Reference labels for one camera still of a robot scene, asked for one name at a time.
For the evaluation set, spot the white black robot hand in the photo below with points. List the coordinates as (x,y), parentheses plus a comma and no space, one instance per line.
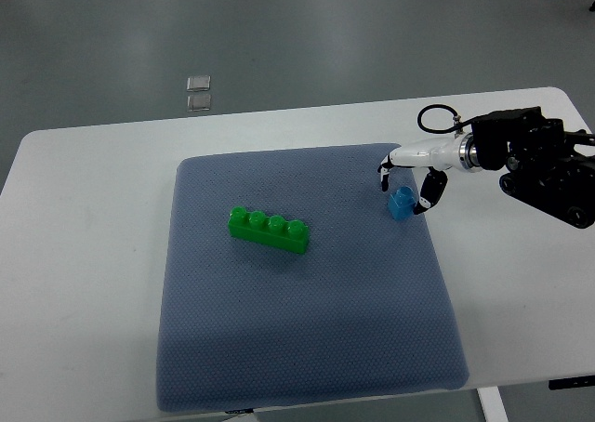
(437,155)

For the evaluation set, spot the small blue block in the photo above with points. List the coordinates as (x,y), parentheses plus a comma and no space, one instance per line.
(402,203)

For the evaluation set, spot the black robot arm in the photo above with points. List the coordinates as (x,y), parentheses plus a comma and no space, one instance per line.
(545,170)

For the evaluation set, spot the long green block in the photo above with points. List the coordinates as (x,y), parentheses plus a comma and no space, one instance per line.
(273,231)

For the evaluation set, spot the blue-grey fabric mat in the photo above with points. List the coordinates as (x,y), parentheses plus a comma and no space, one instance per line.
(364,312)

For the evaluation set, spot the white table leg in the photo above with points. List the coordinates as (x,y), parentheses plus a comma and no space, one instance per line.
(492,405)

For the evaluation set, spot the black table control panel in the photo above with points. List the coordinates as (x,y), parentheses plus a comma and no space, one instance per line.
(572,382)

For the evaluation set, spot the upper metal floor plate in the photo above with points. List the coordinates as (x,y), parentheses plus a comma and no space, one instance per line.
(198,83)

